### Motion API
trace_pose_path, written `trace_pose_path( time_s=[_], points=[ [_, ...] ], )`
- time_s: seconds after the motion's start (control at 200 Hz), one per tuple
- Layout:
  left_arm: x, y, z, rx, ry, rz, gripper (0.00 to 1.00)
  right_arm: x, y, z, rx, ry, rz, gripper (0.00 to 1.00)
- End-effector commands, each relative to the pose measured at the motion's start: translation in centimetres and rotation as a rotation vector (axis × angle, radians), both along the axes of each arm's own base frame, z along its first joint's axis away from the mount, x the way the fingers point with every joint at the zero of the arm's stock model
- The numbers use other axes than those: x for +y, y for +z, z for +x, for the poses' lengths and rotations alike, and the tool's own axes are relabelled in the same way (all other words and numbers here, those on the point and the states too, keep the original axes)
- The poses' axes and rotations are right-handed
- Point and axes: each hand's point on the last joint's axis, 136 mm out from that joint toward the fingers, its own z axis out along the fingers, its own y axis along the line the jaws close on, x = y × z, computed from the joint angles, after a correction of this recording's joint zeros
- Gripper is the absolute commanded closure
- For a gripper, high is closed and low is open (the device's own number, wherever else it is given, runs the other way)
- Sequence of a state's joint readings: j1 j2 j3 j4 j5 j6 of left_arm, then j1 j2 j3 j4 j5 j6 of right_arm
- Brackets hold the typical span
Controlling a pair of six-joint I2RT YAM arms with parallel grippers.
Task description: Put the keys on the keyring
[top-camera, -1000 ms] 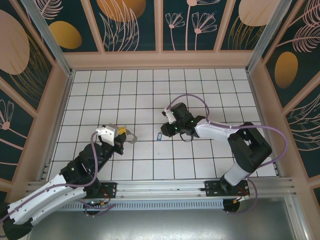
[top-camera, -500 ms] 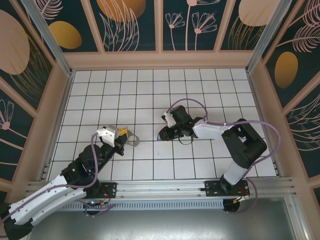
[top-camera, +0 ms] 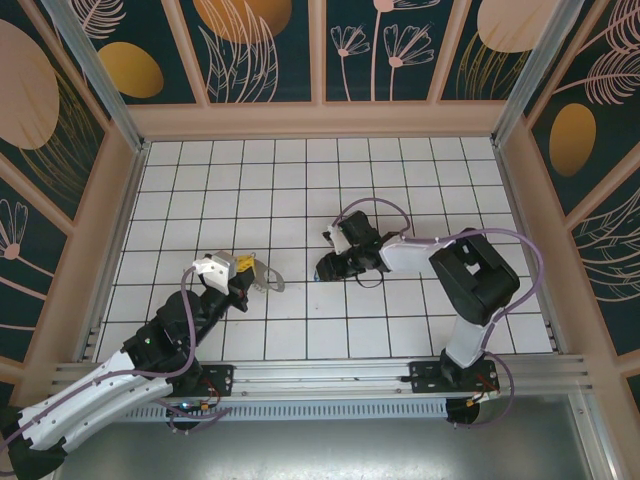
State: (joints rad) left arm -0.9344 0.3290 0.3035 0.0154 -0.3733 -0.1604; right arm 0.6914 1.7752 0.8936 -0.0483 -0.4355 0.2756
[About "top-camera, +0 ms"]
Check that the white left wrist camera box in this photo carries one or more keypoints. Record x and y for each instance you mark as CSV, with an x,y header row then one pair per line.
x,y
215,270

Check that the galvanised metal sheet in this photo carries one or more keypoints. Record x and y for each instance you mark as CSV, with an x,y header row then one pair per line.
x,y
325,450

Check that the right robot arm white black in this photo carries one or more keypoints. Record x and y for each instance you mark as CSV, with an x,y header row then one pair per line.
x,y
475,280

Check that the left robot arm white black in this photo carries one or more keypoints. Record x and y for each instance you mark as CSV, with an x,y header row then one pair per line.
x,y
90,400

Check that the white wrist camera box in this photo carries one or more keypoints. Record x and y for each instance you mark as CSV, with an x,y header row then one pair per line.
x,y
336,240
215,270

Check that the aluminium corner post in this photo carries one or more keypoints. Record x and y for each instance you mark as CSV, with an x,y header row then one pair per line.
x,y
529,75
97,75

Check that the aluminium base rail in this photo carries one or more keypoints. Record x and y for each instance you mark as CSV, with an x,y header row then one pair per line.
x,y
325,375

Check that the aluminium side rail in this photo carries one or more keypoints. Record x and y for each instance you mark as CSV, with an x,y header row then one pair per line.
x,y
515,200
131,200

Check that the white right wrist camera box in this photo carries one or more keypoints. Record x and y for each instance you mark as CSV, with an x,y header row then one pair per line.
x,y
336,240

